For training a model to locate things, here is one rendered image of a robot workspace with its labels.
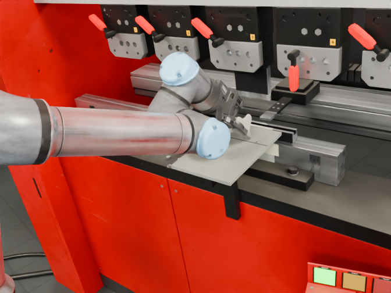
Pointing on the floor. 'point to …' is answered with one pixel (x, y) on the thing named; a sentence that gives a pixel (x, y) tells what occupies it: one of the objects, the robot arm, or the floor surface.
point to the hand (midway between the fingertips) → (237, 136)
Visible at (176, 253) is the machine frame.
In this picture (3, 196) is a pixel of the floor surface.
